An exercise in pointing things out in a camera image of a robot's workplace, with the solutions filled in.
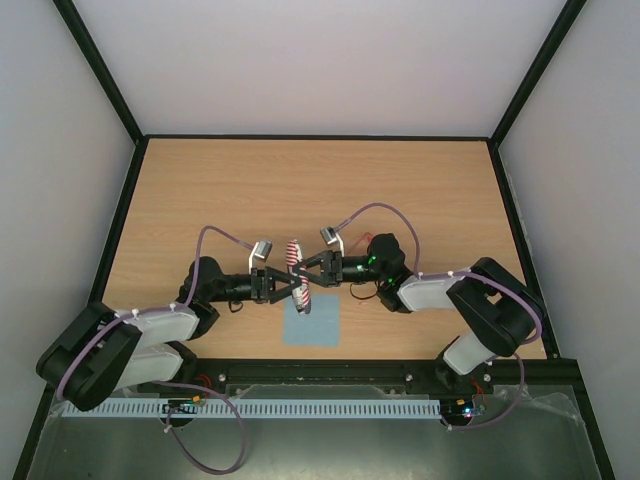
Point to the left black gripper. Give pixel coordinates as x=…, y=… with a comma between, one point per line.
x=264, y=285

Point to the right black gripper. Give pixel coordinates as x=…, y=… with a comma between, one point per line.
x=333, y=266

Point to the striped newspaper print glasses case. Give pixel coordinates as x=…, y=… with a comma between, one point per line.
x=301, y=294

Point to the blue cleaning cloth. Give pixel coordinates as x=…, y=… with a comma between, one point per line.
x=319, y=328

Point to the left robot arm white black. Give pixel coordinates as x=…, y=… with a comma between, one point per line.
x=104, y=350

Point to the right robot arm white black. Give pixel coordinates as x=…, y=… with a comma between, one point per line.
x=501, y=313

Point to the orange transparent sunglasses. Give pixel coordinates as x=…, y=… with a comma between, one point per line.
x=360, y=245

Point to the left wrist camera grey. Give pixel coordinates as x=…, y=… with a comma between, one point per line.
x=259, y=253

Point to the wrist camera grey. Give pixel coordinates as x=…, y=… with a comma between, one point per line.
x=259, y=253
x=332, y=238

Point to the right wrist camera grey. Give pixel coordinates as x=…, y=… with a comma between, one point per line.
x=332, y=238

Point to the light blue slotted cable duct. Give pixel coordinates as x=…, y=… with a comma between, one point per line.
x=262, y=409

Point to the metal base plate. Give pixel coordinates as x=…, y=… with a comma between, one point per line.
x=542, y=437

